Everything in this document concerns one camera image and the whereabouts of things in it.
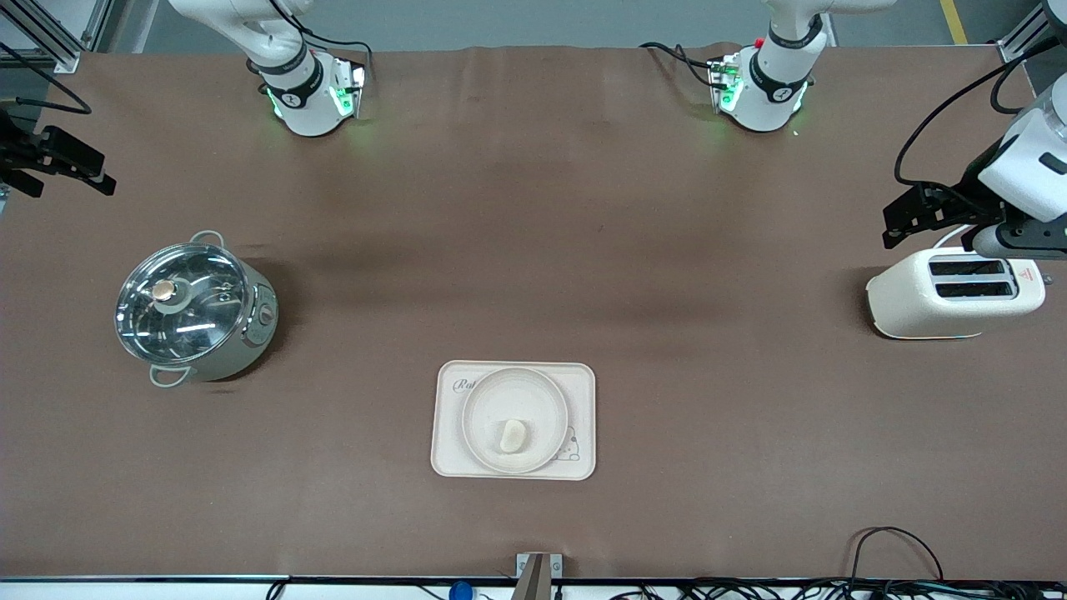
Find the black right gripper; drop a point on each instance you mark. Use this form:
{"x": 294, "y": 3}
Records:
{"x": 18, "y": 153}

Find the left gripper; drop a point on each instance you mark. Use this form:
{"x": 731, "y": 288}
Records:
{"x": 969, "y": 192}

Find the cream round plate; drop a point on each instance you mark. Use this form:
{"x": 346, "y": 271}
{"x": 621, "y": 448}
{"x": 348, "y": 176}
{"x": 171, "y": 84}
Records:
{"x": 500, "y": 400}

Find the pale steamed bun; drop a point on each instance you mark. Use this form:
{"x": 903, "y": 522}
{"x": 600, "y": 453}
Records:
{"x": 513, "y": 436}

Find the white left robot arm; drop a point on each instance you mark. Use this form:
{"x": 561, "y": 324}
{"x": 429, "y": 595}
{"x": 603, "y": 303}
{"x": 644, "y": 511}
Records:
{"x": 771, "y": 83}

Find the white two-slot toaster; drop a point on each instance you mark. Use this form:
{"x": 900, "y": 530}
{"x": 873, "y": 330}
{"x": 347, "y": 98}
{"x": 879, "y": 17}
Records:
{"x": 917, "y": 308}

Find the glass pot lid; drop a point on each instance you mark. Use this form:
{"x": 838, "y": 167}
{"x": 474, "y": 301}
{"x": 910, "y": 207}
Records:
{"x": 179, "y": 308}

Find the silver electric cooking pot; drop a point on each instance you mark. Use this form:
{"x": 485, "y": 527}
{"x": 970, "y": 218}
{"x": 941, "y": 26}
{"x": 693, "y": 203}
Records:
{"x": 258, "y": 333}

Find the cream rabbit print tray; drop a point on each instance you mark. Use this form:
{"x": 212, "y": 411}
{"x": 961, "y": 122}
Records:
{"x": 450, "y": 450}

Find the blue round cap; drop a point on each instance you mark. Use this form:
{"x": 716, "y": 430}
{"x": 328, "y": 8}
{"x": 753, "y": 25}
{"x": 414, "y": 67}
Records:
{"x": 460, "y": 592}

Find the aluminium frame profile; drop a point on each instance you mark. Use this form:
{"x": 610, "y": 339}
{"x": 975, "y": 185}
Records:
{"x": 50, "y": 42}
{"x": 1021, "y": 37}

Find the metal camera bracket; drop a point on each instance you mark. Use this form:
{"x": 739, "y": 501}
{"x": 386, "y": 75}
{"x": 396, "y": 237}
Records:
{"x": 538, "y": 575}

